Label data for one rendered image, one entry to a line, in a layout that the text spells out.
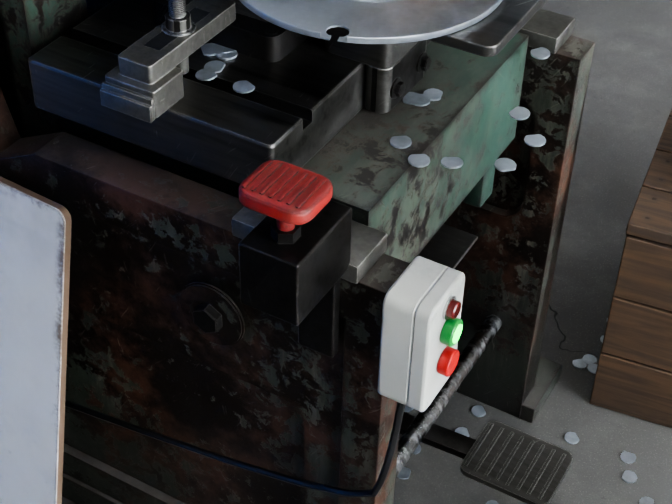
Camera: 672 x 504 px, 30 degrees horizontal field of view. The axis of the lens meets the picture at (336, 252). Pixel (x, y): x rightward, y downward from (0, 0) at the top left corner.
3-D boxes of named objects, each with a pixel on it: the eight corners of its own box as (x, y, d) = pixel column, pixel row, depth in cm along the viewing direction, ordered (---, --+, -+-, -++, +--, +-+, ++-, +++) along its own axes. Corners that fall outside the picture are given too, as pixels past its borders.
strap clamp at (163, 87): (246, 46, 132) (243, -43, 125) (150, 123, 121) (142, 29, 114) (199, 31, 134) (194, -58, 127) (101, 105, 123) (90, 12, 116)
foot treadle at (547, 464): (570, 479, 164) (575, 453, 161) (540, 533, 158) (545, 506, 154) (198, 319, 186) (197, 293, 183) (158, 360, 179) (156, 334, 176)
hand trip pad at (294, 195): (337, 248, 110) (339, 178, 105) (302, 286, 106) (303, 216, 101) (270, 221, 113) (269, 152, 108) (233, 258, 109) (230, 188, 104)
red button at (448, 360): (458, 365, 122) (461, 344, 120) (446, 383, 120) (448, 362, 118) (447, 360, 122) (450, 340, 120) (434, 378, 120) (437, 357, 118)
